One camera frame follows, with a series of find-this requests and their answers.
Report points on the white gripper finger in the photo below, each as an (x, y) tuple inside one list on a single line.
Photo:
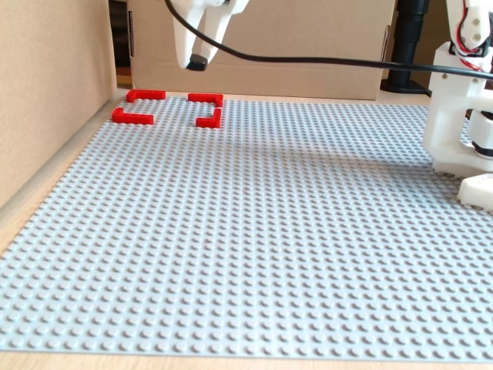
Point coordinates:
[(186, 42), (219, 23)]

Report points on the red L-shaped Lego beam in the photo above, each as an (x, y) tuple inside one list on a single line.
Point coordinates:
[(148, 94), (204, 97), (133, 118), (208, 122)]

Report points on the brown cardboard box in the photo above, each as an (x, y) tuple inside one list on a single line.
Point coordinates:
[(289, 81)]

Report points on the grey Lego baseplate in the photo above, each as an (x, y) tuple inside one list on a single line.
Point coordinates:
[(246, 231)]

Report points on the beige cardboard panel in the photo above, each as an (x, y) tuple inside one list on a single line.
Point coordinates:
[(50, 96)]

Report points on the black stand pole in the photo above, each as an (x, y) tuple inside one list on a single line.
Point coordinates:
[(410, 38)]

